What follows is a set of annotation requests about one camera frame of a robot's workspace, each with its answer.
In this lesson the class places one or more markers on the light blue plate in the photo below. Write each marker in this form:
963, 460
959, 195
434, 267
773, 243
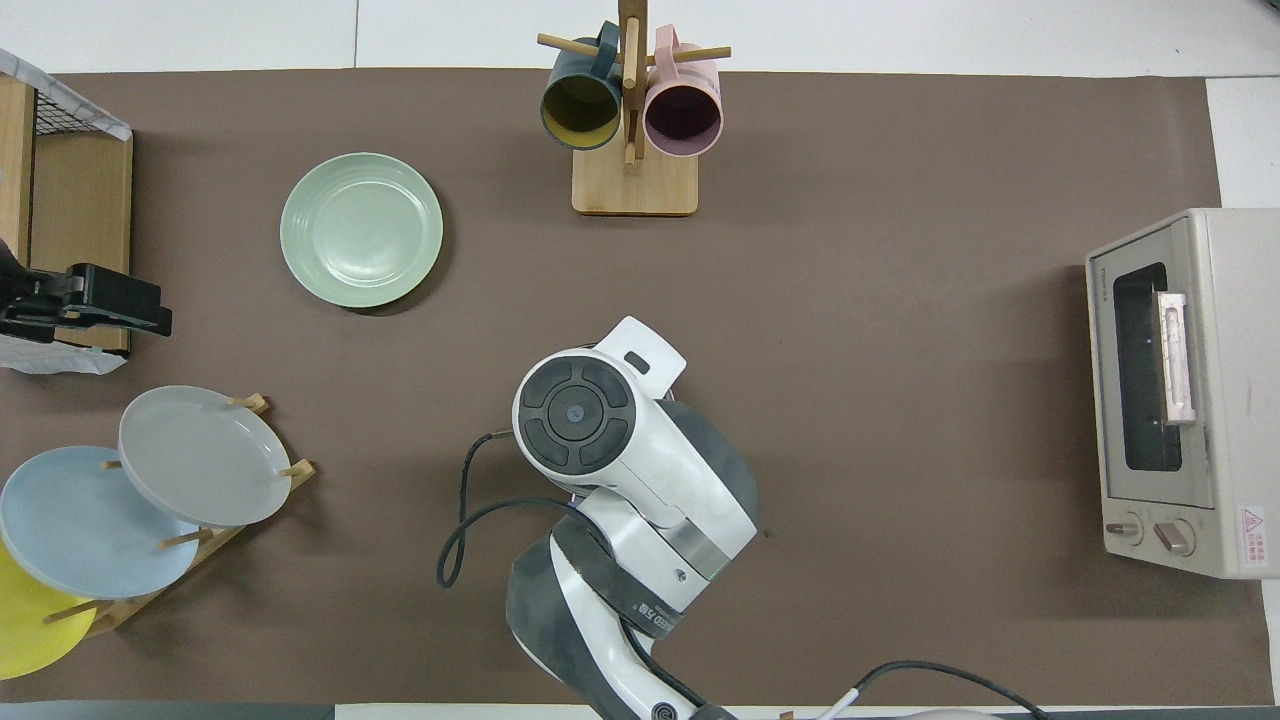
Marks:
80, 530

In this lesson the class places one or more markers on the brown table mat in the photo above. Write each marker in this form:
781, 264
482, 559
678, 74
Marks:
900, 250

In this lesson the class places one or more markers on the light green plate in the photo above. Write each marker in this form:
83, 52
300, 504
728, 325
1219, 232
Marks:
360, 230

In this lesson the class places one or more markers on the yellow plate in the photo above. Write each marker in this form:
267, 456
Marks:
30, 630

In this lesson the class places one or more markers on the dark teal mug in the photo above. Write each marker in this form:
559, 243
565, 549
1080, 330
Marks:
580, 105

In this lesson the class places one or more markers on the wooden mug tree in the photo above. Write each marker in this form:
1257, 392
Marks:
635, 190

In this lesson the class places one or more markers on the white patterned cloth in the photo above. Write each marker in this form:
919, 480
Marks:
50, 358
70, 95

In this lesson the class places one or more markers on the grey plate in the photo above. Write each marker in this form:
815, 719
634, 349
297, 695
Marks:
190, 450

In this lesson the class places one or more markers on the pink mug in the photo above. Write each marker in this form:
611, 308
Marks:
683, 115

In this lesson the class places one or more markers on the white toaster oven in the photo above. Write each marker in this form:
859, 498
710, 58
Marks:
1240, 350

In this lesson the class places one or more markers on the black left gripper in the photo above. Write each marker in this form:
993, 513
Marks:
30, 300

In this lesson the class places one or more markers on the wooden plate rack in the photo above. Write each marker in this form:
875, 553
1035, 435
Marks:
250, 403

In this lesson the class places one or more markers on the light bamboo cutting board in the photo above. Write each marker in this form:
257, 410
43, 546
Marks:
12, 170

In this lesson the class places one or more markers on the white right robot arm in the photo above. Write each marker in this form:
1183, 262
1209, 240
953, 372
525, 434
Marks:
640, 470

